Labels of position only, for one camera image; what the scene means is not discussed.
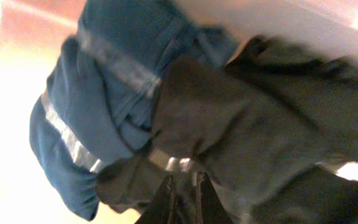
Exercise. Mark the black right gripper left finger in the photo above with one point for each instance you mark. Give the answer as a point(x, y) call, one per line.
point(162, 208)

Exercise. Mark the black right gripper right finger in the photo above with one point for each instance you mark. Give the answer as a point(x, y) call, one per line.
point(209, 209)

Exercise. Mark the black garment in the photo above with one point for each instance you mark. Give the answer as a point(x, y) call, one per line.
point(276, 132)

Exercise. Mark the clear plastic storage bin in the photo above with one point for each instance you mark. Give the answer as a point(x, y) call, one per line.
point(31, 34)

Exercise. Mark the dark teal garment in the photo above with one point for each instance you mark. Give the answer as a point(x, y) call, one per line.
point(96, 108)

